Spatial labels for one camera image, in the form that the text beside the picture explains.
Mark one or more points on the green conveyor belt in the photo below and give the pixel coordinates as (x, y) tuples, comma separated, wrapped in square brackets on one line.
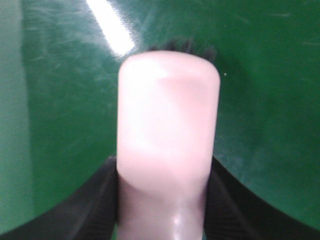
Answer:
[(59, 62)]

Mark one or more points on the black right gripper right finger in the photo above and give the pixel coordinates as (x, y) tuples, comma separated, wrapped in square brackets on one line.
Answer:
[(233, 212)]

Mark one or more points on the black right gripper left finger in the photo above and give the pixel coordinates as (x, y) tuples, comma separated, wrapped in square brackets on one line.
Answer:
[(90, 213)]

